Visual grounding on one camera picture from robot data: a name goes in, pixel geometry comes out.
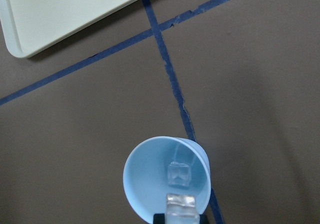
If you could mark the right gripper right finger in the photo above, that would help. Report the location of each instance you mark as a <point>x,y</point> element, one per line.
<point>203,219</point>

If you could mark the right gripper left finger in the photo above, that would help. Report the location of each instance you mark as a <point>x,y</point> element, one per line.
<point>159,218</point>

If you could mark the clear ice cube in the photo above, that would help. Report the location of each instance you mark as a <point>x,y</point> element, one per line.
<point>181,209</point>

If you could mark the light blue cup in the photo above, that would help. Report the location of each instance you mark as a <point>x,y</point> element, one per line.
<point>145,180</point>

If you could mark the ice cube in cup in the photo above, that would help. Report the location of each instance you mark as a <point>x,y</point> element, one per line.
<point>179,174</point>

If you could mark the cream bear tray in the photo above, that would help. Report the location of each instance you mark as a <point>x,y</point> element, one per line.
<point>31,26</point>

